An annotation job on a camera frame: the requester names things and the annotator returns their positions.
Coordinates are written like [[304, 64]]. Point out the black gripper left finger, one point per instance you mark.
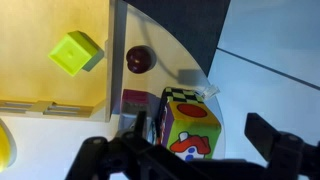
[[134, 137]]

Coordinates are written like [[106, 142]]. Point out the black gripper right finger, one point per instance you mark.
[[285, 152]]

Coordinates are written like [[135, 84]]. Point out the colourful square plush cube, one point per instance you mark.
[[186, 126]]

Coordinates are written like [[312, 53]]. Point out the pink grey plush cube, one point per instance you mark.
[[134, 101]]

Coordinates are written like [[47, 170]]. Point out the wooden box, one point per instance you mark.
[[33, 86]]

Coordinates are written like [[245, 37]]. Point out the dark red plum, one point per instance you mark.
[[140, 59]]

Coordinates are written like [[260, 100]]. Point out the clear plastic scrap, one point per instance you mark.
[[208, 92]]

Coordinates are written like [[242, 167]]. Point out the lime green plastic block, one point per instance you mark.
[[76, 51]]

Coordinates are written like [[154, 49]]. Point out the dark floor mat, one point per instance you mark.
[[196, 24]]

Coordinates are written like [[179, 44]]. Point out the yellow round object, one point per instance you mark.
[[8, 149]]

